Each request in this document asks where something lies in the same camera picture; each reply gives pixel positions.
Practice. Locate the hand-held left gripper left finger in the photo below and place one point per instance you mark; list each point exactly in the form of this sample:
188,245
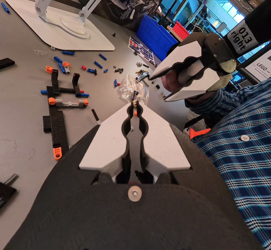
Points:
101,148

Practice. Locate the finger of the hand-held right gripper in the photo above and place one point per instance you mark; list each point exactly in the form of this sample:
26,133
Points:
182,53
194,87

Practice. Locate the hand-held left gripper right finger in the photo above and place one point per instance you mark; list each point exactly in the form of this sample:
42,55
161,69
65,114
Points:
165,148

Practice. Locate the tan lego gear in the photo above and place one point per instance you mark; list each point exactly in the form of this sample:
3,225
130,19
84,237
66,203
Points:
134,104

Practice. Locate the person's right forearm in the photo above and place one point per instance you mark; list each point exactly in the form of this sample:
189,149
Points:
232,97

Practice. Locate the small grey lego connector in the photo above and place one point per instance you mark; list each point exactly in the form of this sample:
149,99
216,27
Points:
163,94

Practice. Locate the light grey lego connector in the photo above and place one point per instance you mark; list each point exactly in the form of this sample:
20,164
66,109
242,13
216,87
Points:
139,63
67,69

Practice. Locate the black lego beam assembly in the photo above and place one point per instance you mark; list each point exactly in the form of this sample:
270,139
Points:
55,127

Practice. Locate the dark printed lego box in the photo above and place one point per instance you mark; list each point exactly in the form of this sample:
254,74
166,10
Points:
144,4

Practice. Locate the black lego connector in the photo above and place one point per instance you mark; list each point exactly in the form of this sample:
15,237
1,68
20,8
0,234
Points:
119,70

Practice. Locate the red lego bush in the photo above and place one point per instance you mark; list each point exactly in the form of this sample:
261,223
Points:
84,67

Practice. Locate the blue lego axle connector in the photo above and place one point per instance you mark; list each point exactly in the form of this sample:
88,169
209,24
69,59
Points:
57,59

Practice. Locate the long black lego beam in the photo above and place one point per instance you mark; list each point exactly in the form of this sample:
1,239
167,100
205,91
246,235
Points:
6,62

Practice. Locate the person's right hand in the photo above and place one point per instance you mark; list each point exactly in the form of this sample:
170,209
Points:
172,83

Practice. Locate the blue storage bin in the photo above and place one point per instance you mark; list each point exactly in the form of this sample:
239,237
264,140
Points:
154,38

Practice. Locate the black axle connector assembly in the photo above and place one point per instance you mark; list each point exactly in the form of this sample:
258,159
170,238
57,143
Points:
95,115

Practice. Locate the orange plastic object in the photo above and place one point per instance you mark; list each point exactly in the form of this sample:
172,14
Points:
199,133

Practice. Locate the sticker sheet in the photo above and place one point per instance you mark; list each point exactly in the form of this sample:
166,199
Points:
141,49

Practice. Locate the dark liftarm with yellow pin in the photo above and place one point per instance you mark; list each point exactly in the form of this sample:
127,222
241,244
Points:
143,75

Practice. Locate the white printed sign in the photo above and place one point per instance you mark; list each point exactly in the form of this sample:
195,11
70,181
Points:
262,68

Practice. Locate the short black angled beam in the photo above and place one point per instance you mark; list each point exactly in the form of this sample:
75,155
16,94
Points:
135,94

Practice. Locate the clear plastic parts bag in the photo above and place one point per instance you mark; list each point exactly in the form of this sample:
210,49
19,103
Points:
127,85

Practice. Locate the person's plaid shirt torso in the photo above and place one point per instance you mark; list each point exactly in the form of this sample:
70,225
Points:
243,180

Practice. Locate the grey metal rod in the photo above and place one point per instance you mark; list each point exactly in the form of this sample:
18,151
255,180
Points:
11,178

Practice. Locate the dark flat object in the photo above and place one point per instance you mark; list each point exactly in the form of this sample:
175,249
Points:
6,192

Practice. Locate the clear plastic scrap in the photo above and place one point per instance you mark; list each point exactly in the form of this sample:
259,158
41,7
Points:
40,52

